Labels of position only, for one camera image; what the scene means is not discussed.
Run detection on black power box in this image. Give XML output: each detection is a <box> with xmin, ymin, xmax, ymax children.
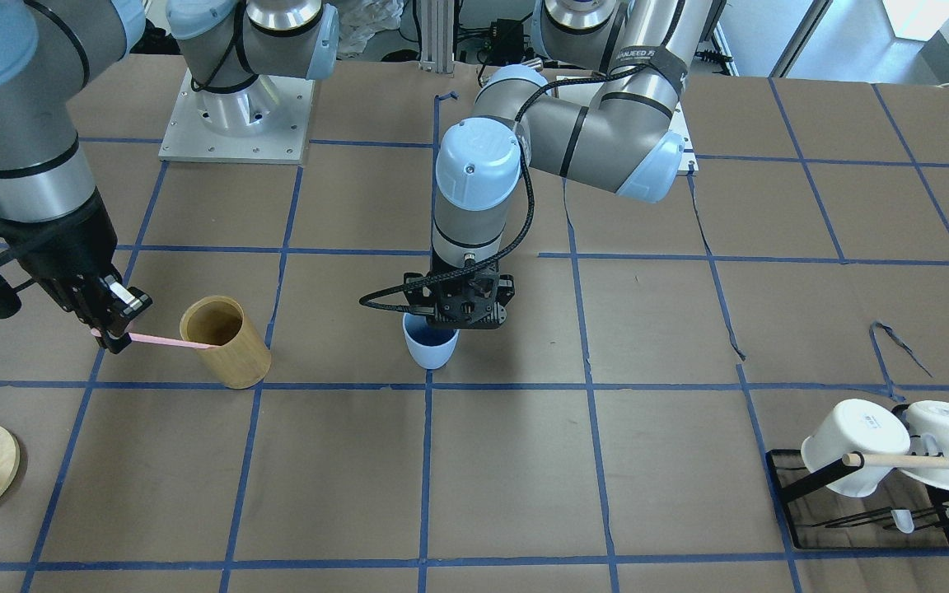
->
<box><xmin>478</xmin><ymin>19</ymin><xmax>530</xmax><ymax>65</ymax></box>

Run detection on bamboo cylinder holder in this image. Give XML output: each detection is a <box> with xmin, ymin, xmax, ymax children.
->
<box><xmin>180</xmin><ymin>294</ymin><xmax>272</xmax><ymax>390</ymax></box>

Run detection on pink chopstick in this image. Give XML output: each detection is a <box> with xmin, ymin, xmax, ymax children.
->
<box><xmin>127</xmin><ymin>333</ymin><xmax>216</xmax><ymax>349</ymax></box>

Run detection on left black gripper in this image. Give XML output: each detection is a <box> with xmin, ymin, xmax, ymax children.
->
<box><xmin>404</xmin><ymin>270</ymin><xmax>515</xmax><ymax>329</ymax></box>

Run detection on light blue plastic cup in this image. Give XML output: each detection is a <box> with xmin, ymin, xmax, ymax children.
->
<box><xmin>402</xmin><ymin>314</ymin><xmax>460</xmax><ymax>369</ymax></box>

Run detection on black wire mug rack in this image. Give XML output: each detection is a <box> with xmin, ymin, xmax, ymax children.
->
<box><xmin>767</xmin><ymin>403</ymin><xmax>949</xmax><ymax>549</ymax></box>

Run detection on aluminium frame post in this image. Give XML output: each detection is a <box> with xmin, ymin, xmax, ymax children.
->
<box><xmin>414</xmin><ymin>0</ymin><xmax>456</xmax><ymax>77</ymax></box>

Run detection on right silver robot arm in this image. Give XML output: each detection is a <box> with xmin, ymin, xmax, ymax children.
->
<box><xmin>0</xmin><ymin>1</ymin><xmax>339</xmax><ymax>353</ymax></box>

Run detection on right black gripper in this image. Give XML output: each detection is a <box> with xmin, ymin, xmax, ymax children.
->
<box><xmin>34</xmin><ymin>247</ymin><xmax>153</xmax><ymax>354</ymax></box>

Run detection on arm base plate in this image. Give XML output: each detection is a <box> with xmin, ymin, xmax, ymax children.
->
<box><xmin>159</xmin><ymin>74</ymin><xmax>316</xmax><ymax>165</ymax></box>
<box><xmin>677</xmin><ymin>130</ymin><xmax>699</xmax><ymax>175</ymax></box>

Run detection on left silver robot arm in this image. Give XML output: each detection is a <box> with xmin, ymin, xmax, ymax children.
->
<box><xmin>361</xmin><ymin>1</ymin><xmax>712</xmax><ymax>329</ymax></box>

